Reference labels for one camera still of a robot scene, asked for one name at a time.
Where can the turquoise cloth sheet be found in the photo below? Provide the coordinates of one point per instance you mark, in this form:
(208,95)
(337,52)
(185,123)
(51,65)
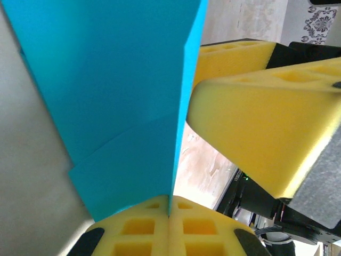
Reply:
(106,93)

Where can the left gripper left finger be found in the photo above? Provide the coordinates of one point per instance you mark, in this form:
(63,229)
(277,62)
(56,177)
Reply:
(138,226)

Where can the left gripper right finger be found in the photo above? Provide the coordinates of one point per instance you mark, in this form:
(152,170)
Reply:
(199,226)

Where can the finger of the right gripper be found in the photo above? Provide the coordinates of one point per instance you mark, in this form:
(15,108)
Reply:
(266,133)
(234,58)

